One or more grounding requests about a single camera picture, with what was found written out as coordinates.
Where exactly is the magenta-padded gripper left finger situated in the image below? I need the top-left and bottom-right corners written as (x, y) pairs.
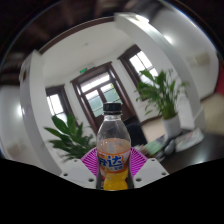
top-left (59, 147), bottom-right (100, 190)

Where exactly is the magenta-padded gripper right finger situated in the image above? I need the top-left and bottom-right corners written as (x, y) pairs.
top-left (128, 146), bottom-right (170, 189)

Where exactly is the clear orange drink bottle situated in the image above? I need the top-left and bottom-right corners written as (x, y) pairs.
top-left (95, 101), bottom-right (132, 192)

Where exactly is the green book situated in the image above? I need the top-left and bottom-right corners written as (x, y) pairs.
top-left (143, 139), bottom-right (164, 157)

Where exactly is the dark grey rounded object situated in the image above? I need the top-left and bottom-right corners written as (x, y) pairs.
top-left (163, 139), bottom-right (178, 156)

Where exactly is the green potted plant white pot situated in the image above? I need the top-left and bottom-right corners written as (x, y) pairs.
top-left (43, 113), bottom-right (98, 162)
top-left (134, 68), bottom-right (189, 139)

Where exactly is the black chair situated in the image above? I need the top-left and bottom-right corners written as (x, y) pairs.
top-left (124, 115), bottom-right (148, 148)

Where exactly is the white printed magazine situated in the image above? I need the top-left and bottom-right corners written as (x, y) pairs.
top-left (174, 128), bottom-right (205, 153)

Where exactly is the dark framed window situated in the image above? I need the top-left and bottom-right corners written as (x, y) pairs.
top-left (117, 44), bottom-right (161, 88)
top-left (44, 84), bottom-right (73, 123)

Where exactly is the dark wooden double door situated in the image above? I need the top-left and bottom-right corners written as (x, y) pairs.
top-left (70, 61), bottom-right (138, 134)

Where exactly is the red carpeted staircase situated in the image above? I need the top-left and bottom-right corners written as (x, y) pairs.
top-left (214, 56), bottom-right (224, 98)

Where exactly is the white wall unit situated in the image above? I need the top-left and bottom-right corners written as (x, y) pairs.
top-left (189, 51), bottom-right (214, 68)

